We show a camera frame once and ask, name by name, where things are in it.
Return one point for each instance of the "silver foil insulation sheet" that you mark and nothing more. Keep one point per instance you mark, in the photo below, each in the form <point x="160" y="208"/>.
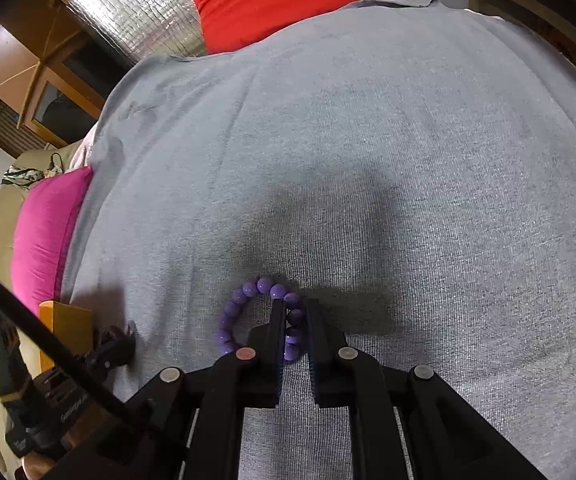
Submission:
<point x="133" y="15"/>

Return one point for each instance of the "pink cushion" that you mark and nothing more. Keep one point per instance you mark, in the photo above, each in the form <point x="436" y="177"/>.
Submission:
<point x="43" y="240"/>

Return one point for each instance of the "patterned cloth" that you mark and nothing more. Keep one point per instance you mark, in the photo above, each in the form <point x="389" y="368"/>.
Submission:
<point x="20" y="176"/>

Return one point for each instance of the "wooden cabinet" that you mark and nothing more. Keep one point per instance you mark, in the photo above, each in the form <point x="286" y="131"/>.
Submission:
<point x="13" y="60"/>

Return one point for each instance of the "red pillow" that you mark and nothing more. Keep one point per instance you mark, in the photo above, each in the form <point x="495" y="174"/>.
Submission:
<point x="268" y="0"/>

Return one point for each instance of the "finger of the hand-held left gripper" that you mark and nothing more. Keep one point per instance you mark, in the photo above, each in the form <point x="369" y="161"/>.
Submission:
<point x="113" y="347"/>

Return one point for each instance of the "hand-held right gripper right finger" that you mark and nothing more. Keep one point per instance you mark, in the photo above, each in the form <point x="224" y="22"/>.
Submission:
<point x="320" y="360"/>

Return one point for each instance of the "grey cloth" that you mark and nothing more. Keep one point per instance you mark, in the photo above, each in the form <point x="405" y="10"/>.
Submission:
<point x="368" y="135"/>

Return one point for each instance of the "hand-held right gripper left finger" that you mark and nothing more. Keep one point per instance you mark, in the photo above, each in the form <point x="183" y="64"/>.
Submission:
<point x="273" y="360"/>

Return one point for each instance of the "orange wooden box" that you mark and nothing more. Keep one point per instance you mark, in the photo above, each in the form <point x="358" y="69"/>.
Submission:
<point x="65" y="325"/>

